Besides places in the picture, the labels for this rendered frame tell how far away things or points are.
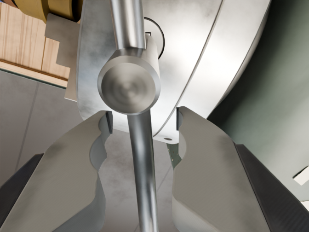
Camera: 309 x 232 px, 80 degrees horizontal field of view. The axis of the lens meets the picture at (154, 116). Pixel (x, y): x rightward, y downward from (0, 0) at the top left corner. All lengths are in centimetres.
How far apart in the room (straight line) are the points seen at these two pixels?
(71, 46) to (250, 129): 24
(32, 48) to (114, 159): 125
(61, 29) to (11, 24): 29
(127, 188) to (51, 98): 100
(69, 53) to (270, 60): 24
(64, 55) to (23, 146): 157
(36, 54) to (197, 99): 46
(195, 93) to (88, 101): 10
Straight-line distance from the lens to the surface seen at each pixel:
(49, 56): 54
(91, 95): 18
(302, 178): 22
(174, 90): 16
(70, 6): 29
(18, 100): 169
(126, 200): 194
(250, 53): 22
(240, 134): 20
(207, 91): 16
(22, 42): 57
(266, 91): 20
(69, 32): 29
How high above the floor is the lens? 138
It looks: 69 degrees down
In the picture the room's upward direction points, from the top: 168 degrees clockwise
